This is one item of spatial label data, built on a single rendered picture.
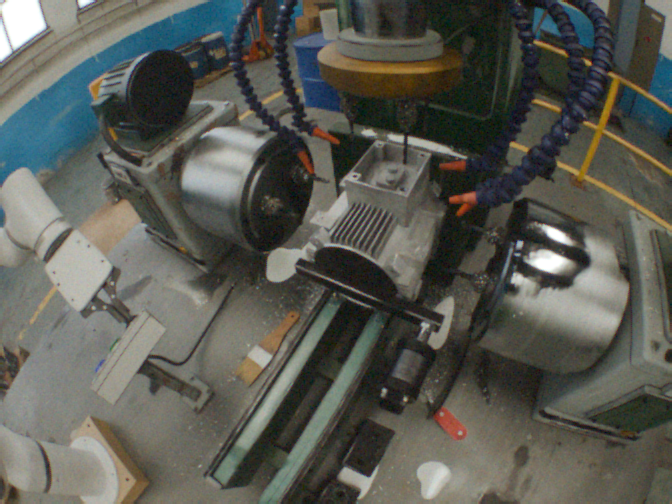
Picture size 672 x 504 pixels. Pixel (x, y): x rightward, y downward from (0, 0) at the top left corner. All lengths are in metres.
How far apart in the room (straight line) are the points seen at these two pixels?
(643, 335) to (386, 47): 0.46
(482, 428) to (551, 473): 0.21
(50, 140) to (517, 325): 5.75
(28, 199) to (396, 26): 0.57
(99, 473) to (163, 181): 0.68
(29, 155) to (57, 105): 0.89
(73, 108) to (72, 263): 5.25
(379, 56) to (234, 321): 0.64
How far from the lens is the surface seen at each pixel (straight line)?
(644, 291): 0.50
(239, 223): 0.56
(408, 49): 0.35
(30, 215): 0.56
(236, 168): 0.55
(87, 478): 0.78
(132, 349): 0.53
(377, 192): 0.46
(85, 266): 0.54
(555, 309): 0.42
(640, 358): 0.46
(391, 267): 0.43
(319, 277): 0.50
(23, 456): 0.69
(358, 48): 0.36
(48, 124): 5.68
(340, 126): 0.61
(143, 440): 0.82
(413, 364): 0.42
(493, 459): 0.69
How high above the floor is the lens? 1.44
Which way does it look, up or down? 52 degrees down
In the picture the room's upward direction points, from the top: 9 degrees counter-clockwise
